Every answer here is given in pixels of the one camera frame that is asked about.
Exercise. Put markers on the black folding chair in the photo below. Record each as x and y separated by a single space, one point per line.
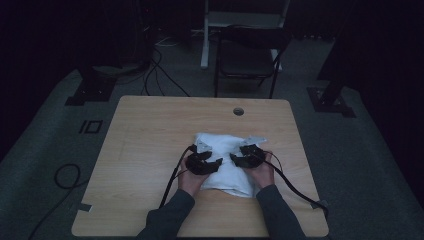
248 56

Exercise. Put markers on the person's left hand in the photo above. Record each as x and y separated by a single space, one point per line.
190 183

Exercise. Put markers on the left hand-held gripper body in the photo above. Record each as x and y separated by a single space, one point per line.
196 165

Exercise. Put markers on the white skirt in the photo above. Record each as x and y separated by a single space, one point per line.
230 180

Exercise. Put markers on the black stand with flat base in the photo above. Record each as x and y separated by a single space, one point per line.
91 86
330 100

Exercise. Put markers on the person's right hand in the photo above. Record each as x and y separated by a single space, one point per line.
263 175

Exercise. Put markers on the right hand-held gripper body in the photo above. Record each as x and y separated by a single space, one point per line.
251 156

